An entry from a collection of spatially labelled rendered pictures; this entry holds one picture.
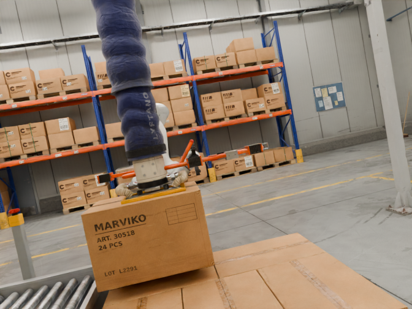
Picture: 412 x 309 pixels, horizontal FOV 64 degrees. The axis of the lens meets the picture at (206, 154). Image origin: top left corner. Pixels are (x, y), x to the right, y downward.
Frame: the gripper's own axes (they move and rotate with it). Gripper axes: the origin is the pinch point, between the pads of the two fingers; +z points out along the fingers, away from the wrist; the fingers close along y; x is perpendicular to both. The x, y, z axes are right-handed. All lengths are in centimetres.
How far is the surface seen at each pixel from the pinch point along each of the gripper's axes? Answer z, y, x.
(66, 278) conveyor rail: -16, 59, 95
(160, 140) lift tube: 20.0, -15.8, 18.2
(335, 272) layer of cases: 56, 60, -50
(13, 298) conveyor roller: -8, 61, 125
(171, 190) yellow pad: 28.6, 11.0, 17.2
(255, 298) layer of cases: 61, 60, -10
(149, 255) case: 34, 40, 34
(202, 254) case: 34, 46, 8
